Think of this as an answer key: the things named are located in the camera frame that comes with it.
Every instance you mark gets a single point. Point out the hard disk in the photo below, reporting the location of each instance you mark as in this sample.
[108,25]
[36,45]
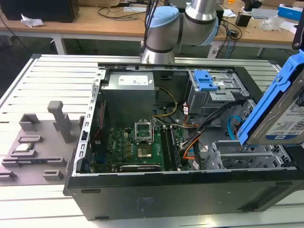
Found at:
[282,111]

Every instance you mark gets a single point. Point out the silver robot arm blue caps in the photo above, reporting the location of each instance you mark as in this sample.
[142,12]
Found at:
[164,31]

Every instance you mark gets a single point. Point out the metal disk bay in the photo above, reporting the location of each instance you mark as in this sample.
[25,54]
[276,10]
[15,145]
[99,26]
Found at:
[247,156]

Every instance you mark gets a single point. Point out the black RAM slot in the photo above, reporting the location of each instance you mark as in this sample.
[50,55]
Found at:
[166,149]
[175,149]

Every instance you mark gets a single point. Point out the blue cardboard box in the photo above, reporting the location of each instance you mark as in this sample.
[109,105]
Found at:
[291,11]

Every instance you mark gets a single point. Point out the clear plastic bag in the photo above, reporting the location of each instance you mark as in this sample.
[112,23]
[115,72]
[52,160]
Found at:
[273,23]

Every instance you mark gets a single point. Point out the flat grey box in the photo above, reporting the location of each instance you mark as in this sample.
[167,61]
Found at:
[263,13]

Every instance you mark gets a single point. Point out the small black box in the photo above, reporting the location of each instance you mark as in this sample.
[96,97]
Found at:
[243,20]

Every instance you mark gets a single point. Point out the blue drive latch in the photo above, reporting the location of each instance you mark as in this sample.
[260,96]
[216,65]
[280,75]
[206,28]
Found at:
[204,80]

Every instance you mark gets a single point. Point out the metal drive cage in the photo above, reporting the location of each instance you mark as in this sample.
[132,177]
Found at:
[213,99]

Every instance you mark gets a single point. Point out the grey power supply unit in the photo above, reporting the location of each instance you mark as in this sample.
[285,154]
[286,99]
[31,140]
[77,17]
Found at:
[128,97]

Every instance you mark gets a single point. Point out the wooden desk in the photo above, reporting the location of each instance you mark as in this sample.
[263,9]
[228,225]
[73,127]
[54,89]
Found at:
[107,26]

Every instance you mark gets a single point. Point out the CPU socket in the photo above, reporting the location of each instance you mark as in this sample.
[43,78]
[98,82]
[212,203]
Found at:
[144,152]

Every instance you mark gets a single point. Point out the black open PC case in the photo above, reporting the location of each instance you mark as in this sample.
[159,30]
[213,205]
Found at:
[180,197]

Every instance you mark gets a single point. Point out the black graphics card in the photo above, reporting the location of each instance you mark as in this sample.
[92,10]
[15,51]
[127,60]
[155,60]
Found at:
[140,168]

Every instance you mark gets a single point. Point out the green motherboard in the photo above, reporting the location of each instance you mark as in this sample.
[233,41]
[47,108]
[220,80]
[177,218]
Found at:
[118,145]

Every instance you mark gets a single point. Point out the large black box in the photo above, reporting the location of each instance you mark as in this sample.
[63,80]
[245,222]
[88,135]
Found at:
[40,10]

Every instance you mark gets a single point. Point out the crumpled white paper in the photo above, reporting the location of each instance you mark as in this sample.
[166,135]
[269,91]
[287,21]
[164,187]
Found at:
[32,21]

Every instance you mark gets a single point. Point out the grey parts rack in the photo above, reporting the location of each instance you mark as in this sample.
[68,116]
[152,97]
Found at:
[40,171]

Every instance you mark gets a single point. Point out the RAM stick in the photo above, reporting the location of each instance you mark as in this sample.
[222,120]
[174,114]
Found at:
[31,162]

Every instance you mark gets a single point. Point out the silver CPU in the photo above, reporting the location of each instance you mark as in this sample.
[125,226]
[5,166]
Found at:
[23,147]

